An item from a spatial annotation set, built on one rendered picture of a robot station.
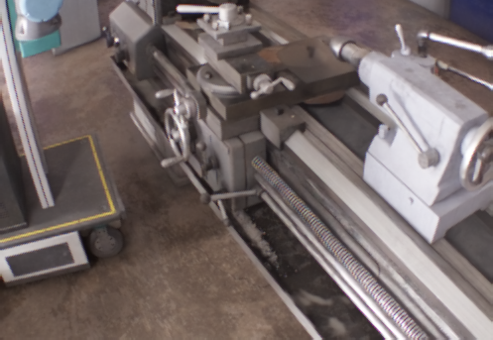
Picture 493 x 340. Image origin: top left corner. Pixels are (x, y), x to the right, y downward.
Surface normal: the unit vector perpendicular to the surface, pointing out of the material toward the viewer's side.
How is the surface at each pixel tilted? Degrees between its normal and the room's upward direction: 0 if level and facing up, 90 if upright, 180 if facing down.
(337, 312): 0
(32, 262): 90
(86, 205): 0
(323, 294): 0
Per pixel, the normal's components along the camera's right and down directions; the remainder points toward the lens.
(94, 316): -0.04, -0.81
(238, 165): 0.46, 0.50
